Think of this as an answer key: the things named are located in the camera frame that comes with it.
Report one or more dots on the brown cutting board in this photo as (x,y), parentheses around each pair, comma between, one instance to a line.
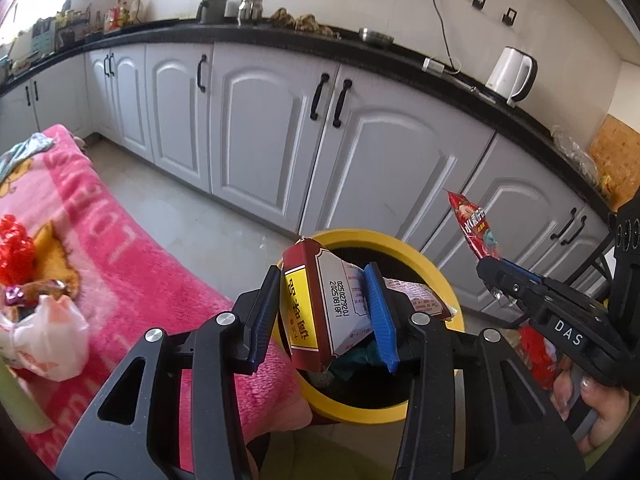
(617,152)

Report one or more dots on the person's green clothing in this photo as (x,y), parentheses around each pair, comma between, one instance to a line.
(600,462)

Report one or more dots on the steel bowl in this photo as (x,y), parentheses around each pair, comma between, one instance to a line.
(376,37)

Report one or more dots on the pink printed blanket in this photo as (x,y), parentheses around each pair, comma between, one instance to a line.
(150,285)

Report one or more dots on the red plastic bag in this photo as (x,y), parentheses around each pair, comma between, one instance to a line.
(537,355)

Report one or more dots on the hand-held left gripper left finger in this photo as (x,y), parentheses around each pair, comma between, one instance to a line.
(262,320)

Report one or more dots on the white electric kettle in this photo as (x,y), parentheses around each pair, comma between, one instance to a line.
(510,75)

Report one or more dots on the white plastic bag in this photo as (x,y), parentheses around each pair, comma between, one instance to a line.
(47,340)

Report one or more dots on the purple snack packet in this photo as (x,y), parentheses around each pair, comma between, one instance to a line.
(37,291)

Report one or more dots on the light blue cloth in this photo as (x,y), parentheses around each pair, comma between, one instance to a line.
(25,147)

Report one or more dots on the black wall hook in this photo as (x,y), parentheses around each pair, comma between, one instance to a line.
(509,17)
(480,1)

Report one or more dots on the teal storage box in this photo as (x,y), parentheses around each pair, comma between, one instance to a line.
(43,37)

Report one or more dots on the red crumpled wrapper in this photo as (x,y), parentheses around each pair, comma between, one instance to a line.
(15,250)

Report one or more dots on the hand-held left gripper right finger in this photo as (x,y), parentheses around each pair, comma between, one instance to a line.
(381,315)

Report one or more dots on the white kitchen cabinets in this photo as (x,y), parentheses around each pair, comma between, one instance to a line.
(265,125)

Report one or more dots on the black kitchen countertop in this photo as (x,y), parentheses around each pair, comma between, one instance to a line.
(280,35)

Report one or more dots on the clear plastic bag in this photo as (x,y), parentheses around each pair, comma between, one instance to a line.
(575,155)

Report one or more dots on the pink white snack packet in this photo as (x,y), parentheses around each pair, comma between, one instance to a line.
(425,300)

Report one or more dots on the dark teapot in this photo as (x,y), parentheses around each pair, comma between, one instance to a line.
(212,10)

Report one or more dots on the teal wrapper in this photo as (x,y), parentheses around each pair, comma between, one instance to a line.
(356,360)

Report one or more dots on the person's right hand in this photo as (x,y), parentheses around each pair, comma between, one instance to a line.
(607,410)

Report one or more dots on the red snack packet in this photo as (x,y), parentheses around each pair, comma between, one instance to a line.
(475,225)

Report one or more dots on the yellow trash bin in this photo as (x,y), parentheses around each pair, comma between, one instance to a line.
(360,412)

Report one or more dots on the condiment bottles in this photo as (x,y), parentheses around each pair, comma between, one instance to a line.
(117,17)

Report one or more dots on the pile of ginger roots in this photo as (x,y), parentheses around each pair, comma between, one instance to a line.
(300,22)

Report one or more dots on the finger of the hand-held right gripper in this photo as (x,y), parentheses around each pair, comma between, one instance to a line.
(520,267)
(505,280)

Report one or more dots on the pale green object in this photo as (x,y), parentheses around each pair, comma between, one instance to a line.
(17,400)

